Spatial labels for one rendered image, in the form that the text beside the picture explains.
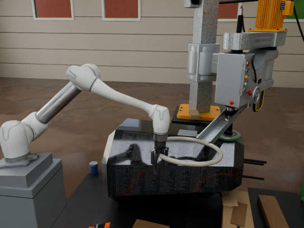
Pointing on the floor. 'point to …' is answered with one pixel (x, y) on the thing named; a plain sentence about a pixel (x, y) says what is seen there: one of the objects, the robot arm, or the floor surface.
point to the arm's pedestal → (36, 201)
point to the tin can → (93, 168)
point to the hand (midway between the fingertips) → (159, 168)
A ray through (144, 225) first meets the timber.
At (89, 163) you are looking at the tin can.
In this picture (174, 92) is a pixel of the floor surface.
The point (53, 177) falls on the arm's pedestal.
